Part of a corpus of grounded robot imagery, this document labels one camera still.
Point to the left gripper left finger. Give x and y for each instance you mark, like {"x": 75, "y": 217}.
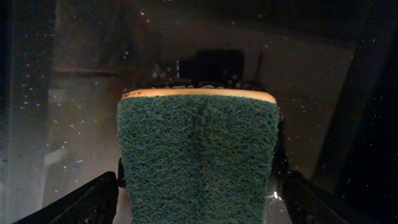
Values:
{"x": 93, "y": 203}

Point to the green and yellow sponge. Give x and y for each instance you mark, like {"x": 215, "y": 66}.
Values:
{"x": 197, "y": 155}

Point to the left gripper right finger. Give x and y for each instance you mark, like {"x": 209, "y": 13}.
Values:
{"x": 307, "y": 205}

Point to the black rectangular tray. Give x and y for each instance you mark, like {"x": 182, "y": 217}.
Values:
{"x": 331, "y": 65}

